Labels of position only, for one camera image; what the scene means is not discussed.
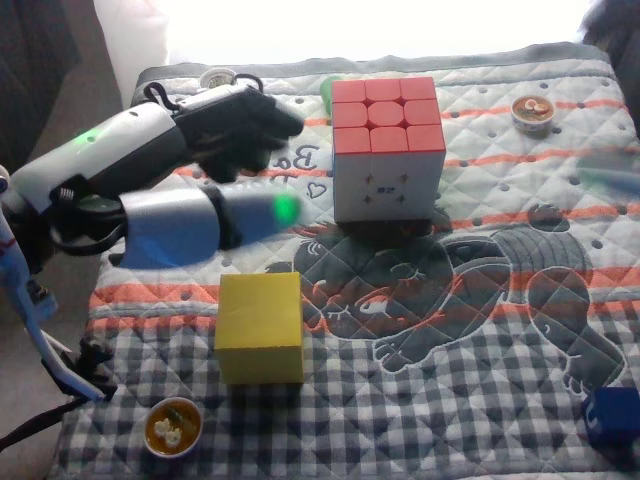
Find black cable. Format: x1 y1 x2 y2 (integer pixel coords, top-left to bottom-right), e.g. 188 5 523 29
0 397 81 451

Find grey bear print quilt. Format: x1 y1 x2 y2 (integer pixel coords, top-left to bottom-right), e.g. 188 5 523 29
47 42 640 480

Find toy bowl with eggs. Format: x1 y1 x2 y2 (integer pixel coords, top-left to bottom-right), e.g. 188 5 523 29
509 94 556 134

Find Rubik's cube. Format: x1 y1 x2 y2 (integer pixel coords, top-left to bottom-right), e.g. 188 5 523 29
330 76 447 225

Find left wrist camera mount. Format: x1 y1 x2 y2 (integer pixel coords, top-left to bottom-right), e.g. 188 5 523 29
0 167 119 404

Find blue block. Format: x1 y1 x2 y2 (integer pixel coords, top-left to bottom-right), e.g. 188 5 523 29
581 385 640 451

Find toy bowl of noodles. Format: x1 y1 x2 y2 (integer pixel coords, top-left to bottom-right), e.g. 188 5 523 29
198 68 236 89

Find toy bowl of orange soup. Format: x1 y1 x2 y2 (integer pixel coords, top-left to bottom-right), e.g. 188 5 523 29
143 397 205 459

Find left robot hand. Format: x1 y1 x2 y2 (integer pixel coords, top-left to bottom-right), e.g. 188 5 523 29
8 83 305 271

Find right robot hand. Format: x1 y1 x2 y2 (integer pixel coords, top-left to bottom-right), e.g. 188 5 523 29
573 152 640 204

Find yellow block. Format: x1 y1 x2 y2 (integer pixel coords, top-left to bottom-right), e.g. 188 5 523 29
213 271 305 385

